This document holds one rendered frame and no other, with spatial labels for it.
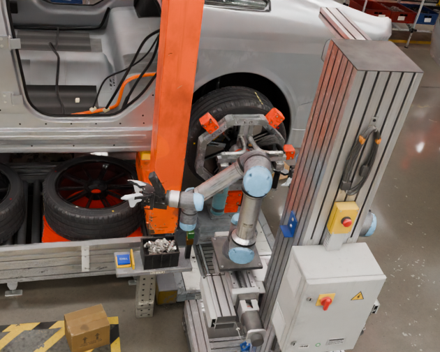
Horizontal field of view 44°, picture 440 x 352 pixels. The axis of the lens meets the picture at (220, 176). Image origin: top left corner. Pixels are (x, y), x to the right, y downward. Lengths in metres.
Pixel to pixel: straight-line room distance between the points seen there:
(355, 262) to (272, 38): 1.52
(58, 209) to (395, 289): 2.36
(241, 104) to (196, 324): 1.30
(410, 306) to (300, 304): 1.89
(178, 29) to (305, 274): 1.21
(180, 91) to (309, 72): 1.07
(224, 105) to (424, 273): 2.02
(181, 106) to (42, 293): 1.57
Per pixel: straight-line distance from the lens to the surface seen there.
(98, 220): 3.38
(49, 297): 3.61
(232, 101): 3.29
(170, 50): 2.58
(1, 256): 3.42
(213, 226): 3.79
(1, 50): 3.17
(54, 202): 3.48
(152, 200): 2.39
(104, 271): 3.53
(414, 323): 3.96
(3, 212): 3.45
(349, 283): 2.24
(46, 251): 3.38
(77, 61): 4.10
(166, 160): 2.90
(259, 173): 2.23
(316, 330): 2.42
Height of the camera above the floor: 2.75
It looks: 37 degrees down
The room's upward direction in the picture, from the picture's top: 10 degrees clockwise
